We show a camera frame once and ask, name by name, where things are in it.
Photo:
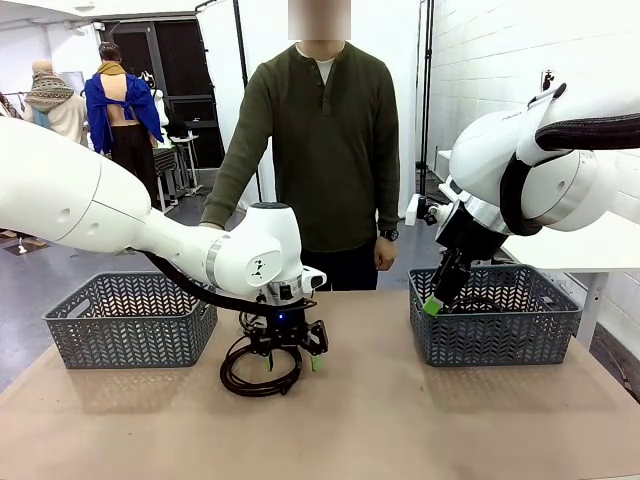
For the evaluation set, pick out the mannequin with blue cardigan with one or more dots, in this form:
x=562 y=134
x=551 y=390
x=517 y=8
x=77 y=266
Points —
x=100 y=110

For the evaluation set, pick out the background work desk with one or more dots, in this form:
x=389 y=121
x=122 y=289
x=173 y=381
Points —
x=170 y=165

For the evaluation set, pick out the person's right hand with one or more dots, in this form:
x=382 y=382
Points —
x=210 y=226

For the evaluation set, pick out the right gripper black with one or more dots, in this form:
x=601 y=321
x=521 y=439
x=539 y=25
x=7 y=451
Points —
x=467 y=240

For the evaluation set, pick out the person's left hand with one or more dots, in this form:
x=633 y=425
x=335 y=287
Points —
x=386 y=255

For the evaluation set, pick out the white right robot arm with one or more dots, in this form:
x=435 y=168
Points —
x=490 y=150

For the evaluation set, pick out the black wristwatch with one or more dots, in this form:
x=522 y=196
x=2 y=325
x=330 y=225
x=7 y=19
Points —
x=388 y=234

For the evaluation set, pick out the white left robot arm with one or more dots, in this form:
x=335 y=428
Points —
x=75 y=195

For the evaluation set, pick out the mannequin with patterned scarf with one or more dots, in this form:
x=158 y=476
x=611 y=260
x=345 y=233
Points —
x=50 y=90

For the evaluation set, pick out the person in dark green sweater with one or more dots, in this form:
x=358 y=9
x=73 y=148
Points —
x=325 y=150

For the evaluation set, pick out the white photo backdrop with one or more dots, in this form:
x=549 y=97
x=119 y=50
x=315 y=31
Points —
x=220 y=75

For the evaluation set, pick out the black backdrop stand pole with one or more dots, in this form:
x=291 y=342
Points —
x=430 y=50
x=241 y=50

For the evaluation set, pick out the black tripod pole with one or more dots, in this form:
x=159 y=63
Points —
x=548 y=80

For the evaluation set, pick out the person's left forearm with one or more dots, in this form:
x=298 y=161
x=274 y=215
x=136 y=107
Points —
x=389 y=205

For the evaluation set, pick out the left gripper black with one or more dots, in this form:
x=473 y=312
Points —
x=280 y=330

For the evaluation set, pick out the garments on clothes rack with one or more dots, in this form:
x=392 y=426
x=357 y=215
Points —
x=7 y=107

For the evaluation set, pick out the dark window wall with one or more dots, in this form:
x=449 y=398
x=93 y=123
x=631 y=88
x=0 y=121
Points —
x=185 y=60

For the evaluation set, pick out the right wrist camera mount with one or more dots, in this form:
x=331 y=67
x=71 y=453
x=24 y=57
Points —
x=412 y=210

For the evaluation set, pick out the person's right forearm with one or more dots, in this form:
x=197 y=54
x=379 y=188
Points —
x=225 y=195

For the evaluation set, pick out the grey plastic lattice basket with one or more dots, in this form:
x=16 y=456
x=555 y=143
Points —
x=500 y=340
x=130 y=330

